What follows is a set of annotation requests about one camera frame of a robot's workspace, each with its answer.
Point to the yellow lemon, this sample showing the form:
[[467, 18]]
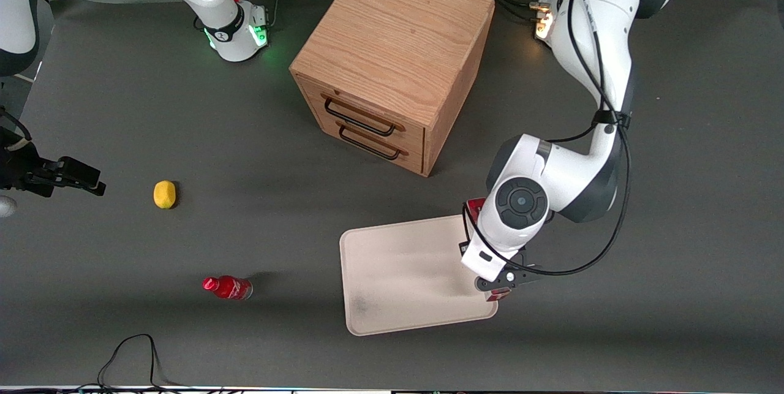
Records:
[[164, 195]]

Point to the dark grey table mat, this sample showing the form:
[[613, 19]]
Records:
[[674, 290]]

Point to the wooden drawer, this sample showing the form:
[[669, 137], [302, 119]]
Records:
[[415, 161], [415, 138]]

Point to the beige plastic tray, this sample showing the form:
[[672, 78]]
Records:
[[398, 277]]

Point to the wooden drawer cabinet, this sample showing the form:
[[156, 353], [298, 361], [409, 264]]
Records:
[[392, 32]]

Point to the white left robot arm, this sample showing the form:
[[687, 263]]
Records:
[[588, 173]]

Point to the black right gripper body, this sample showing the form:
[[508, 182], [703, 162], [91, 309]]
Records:
[[18, 168]]

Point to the red cookie box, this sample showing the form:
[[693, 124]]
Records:
[[476, 207]]

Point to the red cola bottle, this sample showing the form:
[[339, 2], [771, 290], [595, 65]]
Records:
[[229, 288]]

